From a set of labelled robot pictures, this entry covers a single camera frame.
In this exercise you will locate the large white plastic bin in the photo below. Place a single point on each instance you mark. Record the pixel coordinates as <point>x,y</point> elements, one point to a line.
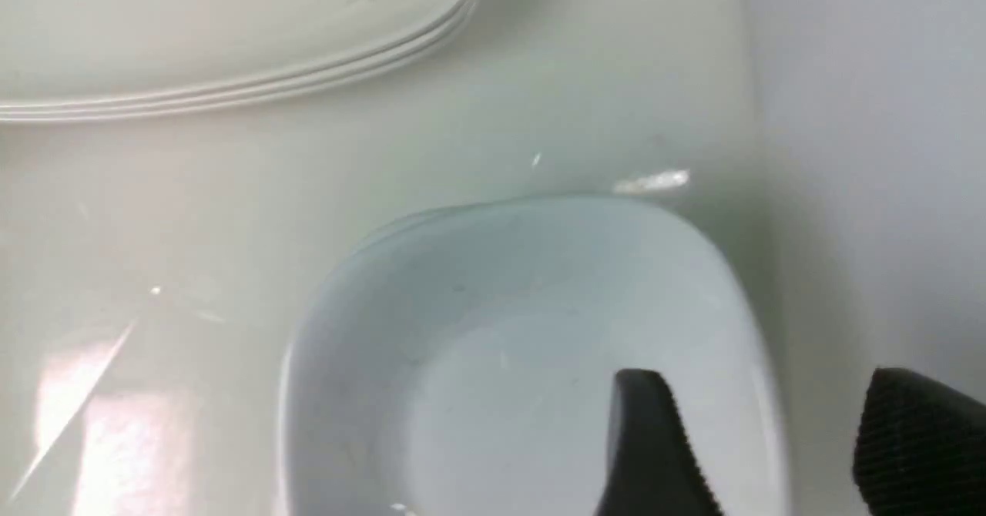
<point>153,270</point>

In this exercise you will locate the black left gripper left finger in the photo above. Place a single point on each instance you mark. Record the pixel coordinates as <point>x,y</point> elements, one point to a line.
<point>651,467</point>

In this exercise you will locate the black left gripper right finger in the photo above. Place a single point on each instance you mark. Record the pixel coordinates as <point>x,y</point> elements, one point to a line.
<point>920,448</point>

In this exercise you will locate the white square bowl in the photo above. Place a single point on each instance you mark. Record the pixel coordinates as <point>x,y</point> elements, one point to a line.
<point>477,361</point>

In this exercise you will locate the stack of white plates in bin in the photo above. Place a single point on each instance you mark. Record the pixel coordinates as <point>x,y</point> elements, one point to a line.
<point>77,60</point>

